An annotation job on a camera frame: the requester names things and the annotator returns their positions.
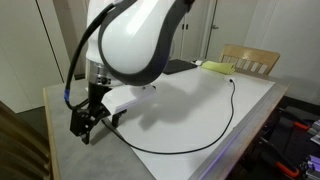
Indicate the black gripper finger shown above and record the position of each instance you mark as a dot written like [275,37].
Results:
[80,123]
[116,120]

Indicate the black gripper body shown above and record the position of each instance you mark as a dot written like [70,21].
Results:
[96,95]

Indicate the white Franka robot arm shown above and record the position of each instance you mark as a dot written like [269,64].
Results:
[133,33]

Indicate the light wooden slat-back chair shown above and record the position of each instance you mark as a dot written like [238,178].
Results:
[250,53]
[20,146]

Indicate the large white board sheet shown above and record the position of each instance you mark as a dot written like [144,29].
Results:
[200,126]

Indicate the flat black pad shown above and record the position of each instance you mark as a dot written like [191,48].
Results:
[180,65]

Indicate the yellow-green folded cloth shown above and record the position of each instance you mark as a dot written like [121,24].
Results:
[218,66]

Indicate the aluminium extrusion bar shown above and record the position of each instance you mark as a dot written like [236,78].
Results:
[315,130]
[311,166]

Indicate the white wrist mount box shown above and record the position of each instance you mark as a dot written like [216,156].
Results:
[130,98]

